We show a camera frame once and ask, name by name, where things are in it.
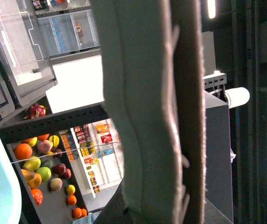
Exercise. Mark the peach on shelf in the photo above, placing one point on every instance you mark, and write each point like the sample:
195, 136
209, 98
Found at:
55, 184

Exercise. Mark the grey foam left gripper finger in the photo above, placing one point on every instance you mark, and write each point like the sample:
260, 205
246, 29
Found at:
152, 58

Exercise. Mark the orange near small basket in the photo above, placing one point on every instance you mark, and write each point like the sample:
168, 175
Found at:
77, 213

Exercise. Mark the large orange front left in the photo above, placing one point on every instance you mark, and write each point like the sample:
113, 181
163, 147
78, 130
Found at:
23, 151

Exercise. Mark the black metal display shelf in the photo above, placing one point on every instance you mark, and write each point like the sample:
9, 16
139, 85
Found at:
217, 149

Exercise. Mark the small light blue basket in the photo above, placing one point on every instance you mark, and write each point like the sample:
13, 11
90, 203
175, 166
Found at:
89, 219

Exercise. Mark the dark red apple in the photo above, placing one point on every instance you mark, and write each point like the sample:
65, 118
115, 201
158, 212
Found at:
59, 169

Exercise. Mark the white sauce shelf right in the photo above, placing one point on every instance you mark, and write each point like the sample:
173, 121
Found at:
98, 150

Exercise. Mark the white dome security camera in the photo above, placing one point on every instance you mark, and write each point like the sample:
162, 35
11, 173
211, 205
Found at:
237, 97

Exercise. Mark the green apple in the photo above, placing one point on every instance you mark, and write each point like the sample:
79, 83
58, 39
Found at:
45, 173

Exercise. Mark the orange beside lemon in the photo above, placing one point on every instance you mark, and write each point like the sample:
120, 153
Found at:
71, 200

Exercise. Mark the red pink dragon fruit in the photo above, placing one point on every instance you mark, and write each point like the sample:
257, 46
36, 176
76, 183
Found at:
35, 111

